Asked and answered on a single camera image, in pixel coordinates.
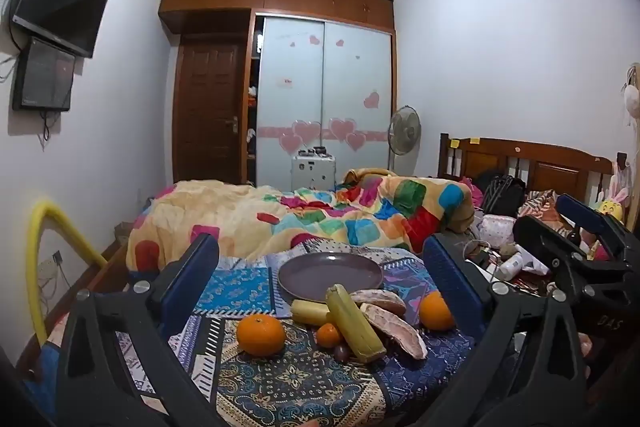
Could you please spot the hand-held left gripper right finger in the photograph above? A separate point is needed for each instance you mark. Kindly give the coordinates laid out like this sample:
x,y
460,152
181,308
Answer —
x,y
450,279

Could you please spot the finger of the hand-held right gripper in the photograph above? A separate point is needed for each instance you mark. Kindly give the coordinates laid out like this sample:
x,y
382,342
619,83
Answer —
x,y
590,213
547,244

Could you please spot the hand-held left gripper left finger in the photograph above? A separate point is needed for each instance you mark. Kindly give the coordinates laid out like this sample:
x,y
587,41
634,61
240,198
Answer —
x,y
192,282

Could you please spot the large orange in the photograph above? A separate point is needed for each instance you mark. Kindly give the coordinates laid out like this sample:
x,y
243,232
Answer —
x,y
260,335

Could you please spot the purple grey plate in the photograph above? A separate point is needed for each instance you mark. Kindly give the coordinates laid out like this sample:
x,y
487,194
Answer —
x,y
325,274

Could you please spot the small dark red fruit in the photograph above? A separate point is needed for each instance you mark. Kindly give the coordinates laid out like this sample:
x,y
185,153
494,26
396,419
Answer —
x,y
341,352

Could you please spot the small tangerine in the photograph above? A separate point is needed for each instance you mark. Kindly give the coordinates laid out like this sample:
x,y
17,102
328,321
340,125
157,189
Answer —
x,y
327,336

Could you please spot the person's right hand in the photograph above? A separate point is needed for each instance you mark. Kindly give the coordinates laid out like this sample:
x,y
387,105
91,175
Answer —
x,y
584,347

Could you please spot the yellow plush toy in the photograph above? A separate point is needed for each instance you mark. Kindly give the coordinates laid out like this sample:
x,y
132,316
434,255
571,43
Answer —
x,y
611,207

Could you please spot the striped cloth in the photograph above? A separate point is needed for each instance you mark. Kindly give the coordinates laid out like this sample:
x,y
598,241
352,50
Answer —
x,y
542,204

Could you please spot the white bottle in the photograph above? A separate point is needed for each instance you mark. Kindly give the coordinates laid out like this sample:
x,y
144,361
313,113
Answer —
x,y
509,267

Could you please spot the pink patterned pillow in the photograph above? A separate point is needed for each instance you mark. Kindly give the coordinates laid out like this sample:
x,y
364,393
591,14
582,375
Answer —
x,y
497,229

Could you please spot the brown wooden headboard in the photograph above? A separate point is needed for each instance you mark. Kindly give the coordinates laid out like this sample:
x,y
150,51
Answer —
x,y
545,172

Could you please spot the black backpack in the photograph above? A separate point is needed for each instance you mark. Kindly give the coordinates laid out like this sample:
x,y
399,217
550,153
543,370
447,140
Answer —
x,y
502,197

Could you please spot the colourful patchwork blanket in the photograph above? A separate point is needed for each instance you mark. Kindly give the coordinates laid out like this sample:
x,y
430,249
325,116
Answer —
x,y
225,217

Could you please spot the hanging plush ornament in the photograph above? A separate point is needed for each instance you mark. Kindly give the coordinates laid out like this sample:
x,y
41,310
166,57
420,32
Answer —
x,y
631,94

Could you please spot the blue patterned bedsheet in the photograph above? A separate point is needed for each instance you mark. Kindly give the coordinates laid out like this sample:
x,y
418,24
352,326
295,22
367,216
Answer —
x,y
300,382

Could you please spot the standing fan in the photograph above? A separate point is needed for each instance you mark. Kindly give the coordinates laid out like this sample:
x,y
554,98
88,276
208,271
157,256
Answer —
x,y
404,129

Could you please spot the yellow foam tube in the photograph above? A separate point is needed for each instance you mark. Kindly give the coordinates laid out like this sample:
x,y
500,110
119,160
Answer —
x,y
37,257

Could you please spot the white box cabinet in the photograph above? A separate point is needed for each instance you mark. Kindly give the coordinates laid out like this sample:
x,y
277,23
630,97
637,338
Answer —
x,y
312,172

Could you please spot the brown wooden door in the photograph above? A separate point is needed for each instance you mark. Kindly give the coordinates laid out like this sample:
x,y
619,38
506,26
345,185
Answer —
x,y
207,107

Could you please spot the frosted sliding wardrobe door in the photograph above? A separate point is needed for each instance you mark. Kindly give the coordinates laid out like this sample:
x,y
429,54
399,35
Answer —
x,y
290,97
357,77

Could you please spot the wall socket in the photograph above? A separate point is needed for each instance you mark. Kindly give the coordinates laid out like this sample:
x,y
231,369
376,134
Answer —
x,y
50,269

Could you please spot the small black wall monitor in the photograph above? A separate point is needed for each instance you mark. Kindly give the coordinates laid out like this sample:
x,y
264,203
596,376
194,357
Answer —
x,y
45,77

